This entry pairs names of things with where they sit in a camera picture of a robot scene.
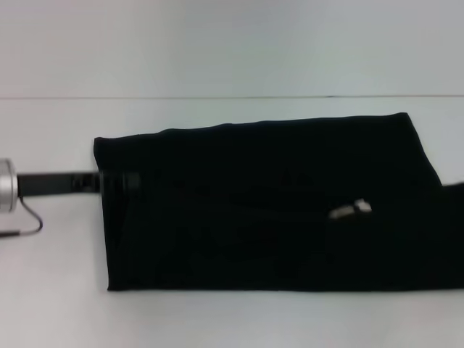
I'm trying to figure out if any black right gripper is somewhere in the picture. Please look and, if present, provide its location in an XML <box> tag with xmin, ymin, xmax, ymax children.
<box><xmin>440</xmin><ymin>178</ymin><xmax>464</xmax><ymax>199</ymax></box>

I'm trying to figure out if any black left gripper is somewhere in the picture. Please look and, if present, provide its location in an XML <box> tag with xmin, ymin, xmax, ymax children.
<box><xmin>16</xmin><ymin>171</ymin><xmax>141</xmax><ymax>199</ymax></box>

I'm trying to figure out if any black t-shirt with beige print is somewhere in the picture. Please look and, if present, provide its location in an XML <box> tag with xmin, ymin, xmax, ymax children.
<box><xmin>93</xmin><ymin>112</ymin><xmax>464</xmax><ymax>294</ymax></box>

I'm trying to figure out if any right gripper cable with plug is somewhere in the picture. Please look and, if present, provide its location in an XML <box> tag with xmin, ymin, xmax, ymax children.
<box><xmin>328</xmin><ymin>197</ymin><xmax>373</xmax><ymax>221</ymax></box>

